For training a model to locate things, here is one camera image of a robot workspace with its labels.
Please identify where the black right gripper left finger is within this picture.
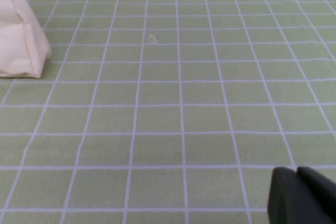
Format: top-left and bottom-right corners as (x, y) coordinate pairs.
(267, 166), (326, 224)

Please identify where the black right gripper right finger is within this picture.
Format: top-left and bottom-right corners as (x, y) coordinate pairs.
(296, 166), (336, 224)

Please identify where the cream fabric pencil case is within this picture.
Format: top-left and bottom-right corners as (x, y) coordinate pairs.
(0, 0), (53, 79)

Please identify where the green white-grid tablecloth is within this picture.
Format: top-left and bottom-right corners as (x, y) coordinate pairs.
(0, 0), (336, 224)

